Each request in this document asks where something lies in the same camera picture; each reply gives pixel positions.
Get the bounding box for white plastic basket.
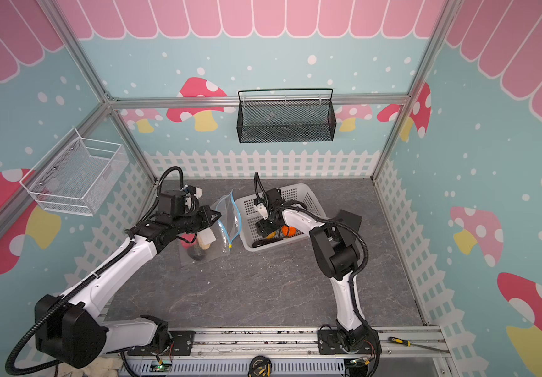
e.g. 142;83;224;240
232;182;329;253

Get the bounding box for orange tangerine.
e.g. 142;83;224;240
281;226;298;237

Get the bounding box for dark food piece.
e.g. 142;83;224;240
187;247;207;262

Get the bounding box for black long food stick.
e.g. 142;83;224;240
252;238;281;248

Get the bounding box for clear zip top bag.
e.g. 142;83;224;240
178;191;242;266

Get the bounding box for pink food ball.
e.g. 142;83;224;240
178;233;196;248

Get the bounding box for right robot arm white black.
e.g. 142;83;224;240
254;188;382;356

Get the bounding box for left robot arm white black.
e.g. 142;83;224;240
5;166;222;376

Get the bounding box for black square pad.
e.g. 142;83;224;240
334;210;362;232

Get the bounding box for beige cloth rag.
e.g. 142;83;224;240
58;357;123;377

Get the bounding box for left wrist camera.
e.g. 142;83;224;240
183;185;203;199

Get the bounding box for black wire wall basket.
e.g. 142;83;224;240
236;88;337;144

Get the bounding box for white wire wall basket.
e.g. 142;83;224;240
19;129;130;217

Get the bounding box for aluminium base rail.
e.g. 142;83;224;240
124;326;451;361

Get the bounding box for yellow handled screwdriver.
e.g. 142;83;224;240
388;336;447;353

